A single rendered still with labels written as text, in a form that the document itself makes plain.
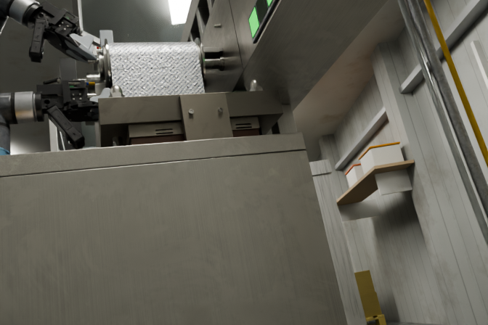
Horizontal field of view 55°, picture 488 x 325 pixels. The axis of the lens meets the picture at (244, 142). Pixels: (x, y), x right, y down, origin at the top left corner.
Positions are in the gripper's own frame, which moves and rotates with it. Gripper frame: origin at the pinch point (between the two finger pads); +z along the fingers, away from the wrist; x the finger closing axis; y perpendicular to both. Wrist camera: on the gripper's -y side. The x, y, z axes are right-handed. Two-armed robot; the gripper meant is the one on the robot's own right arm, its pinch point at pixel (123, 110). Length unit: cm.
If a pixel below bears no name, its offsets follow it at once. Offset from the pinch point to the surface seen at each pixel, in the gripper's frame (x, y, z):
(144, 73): -0.2, 10.1, 6.2
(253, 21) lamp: -23.7, 10.0, 29.4
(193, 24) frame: 34, 49, 31
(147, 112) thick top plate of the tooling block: -20.0, -9.9, 3.1
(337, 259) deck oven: 302, -28, 203
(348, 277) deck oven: 300, -46, 209
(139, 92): -0.2, 4.6, 4.5
